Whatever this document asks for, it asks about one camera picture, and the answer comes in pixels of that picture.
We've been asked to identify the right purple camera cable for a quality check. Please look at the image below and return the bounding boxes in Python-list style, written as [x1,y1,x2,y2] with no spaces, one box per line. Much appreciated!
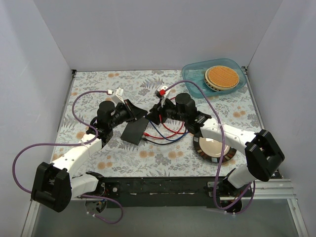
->
[165,80,256,215]

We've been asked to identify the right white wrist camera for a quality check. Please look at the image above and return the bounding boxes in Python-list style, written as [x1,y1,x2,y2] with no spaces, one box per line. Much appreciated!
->
[155,85,170,108]

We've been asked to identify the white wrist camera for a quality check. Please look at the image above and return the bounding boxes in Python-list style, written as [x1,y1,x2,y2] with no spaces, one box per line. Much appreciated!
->
[105,87,124,104]
[155,85,170,108]

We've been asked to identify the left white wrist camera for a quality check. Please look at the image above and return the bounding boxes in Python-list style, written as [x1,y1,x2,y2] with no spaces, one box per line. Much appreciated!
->
[105,87,124,104]

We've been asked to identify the black ethernet cable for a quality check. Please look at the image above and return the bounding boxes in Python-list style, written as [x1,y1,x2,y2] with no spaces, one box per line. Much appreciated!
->
[142,123,188,146]

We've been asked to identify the purple camera cable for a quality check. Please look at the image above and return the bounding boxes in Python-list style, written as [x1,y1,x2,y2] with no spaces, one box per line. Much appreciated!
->
[12,89,124,225]
[165,80,256,215]

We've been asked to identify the aluminium frame rail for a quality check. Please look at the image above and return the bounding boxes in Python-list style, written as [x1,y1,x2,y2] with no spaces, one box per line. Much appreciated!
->
[219,178,298,201]

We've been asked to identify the red ethernet cable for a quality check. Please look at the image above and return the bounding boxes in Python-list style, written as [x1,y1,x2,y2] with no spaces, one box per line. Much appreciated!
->
[143,120,191,139]

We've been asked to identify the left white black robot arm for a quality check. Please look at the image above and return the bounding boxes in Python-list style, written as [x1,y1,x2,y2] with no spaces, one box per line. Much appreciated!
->
[31,100,147,212]

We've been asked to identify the orange woven round coaster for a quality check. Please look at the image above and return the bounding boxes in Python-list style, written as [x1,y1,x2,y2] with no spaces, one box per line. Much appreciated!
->
[204,66,239,91]

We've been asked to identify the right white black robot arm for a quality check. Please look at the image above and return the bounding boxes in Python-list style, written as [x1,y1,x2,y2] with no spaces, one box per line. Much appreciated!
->
[146,93,285,196]

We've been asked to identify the blue plastic container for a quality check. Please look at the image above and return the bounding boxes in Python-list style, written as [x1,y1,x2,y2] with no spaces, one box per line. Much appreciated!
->
[182,58,246,97]

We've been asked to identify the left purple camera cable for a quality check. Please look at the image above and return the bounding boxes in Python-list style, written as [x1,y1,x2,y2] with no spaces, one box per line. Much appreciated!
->
[12,89,124,225]

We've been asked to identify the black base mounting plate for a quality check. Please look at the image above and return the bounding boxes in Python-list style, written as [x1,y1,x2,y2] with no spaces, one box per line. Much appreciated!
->
[76,176,253,208]

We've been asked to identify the dark rimmed beige plate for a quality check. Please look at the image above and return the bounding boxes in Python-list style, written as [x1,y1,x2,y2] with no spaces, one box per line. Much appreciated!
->
[193,136,237,163]

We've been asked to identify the floral patterned table mat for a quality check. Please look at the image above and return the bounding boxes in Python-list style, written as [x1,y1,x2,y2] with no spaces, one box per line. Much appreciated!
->
[52,70,261,177]

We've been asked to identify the black network switch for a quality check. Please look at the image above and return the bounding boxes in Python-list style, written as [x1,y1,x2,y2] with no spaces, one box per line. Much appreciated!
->
[120,118,149,145]

